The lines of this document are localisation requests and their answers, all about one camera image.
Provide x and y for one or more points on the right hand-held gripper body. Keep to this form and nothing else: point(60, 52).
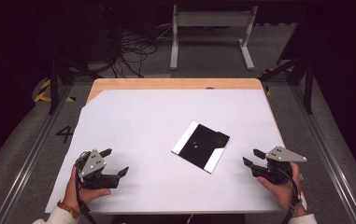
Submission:
point(283, 155)

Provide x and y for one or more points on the yellow and black floor tape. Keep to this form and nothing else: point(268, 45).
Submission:
point(268, 92)
point(43, 88)

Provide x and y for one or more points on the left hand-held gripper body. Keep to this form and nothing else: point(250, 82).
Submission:
point(93, 165)

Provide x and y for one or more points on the person's white sleeve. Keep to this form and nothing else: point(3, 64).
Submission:
point(57, 217)
point(306, 220)

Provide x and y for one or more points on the grey table bracket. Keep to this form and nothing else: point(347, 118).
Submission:
point(302, 177)

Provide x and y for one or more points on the person's left white sleeve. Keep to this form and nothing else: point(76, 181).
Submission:
point(57, 217)

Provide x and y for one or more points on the black metal stand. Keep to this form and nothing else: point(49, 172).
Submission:
point(53, 87)
point(308, 90)

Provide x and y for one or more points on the aluminium floor rail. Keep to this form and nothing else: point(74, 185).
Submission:
point(328, 161)
point(26, 168)

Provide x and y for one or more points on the person's right hand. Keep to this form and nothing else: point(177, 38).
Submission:
point(283, 194)

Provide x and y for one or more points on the person's left hand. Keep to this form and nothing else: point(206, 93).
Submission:
point(73, 196)

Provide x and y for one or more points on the grey metal desk frame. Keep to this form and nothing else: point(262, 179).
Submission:
point(211, 18)

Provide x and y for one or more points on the white paper sheet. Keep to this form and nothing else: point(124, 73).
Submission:
point(141, 124)

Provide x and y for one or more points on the person's right white sleeve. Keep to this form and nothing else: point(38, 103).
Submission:
point(306, 220)

